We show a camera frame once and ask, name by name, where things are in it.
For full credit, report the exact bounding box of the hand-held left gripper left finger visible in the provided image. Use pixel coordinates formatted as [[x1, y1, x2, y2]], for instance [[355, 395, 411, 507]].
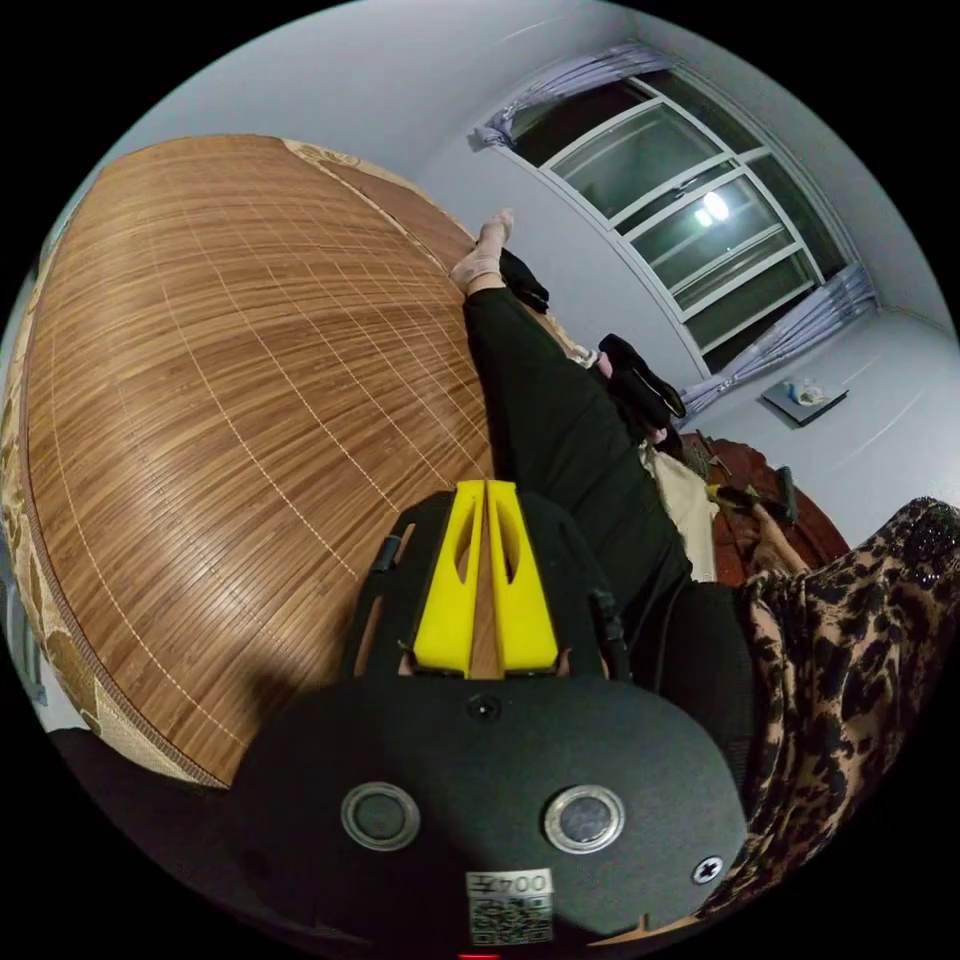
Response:
[[413, 479, 488, 670]]

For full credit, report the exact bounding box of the bed with woven mat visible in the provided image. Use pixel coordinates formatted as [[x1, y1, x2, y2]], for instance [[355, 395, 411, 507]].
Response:
[[0, 133, 853, 790]]

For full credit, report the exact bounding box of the person's body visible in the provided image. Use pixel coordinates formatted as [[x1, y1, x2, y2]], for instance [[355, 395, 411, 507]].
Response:
[[448, 207, 960, 928]]

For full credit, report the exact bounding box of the pile of clothes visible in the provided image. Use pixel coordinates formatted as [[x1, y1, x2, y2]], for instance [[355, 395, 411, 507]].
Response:
[[597, 332, 688, 454]]

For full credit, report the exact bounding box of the beige sweatshirt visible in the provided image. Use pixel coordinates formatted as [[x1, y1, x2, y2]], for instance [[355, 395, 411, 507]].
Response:
[[639, 440, 723, 584]]

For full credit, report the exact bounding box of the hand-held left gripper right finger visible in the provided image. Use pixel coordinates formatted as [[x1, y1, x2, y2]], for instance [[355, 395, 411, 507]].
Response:
[[488, 479, 561, 672]]

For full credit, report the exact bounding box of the lilac curtain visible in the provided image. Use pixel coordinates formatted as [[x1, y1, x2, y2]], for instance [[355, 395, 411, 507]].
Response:
[[677, 262, 880, 415], [467, 41, 678, 153]]

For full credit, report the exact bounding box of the window with white frame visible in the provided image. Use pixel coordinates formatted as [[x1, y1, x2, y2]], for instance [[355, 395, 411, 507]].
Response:
[[508, 68, 865, 376]]

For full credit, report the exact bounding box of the wall shelf with items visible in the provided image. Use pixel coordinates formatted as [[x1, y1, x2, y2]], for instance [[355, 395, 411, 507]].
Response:
[[760, 376, 851, 430]]

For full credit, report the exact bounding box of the black garment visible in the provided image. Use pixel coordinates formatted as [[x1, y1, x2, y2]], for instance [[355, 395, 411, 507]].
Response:
[[499, 247, 554, 317]]

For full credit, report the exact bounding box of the person's right hand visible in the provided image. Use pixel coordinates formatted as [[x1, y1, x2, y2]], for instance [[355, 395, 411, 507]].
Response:
[[750, 500, 810, 577]]

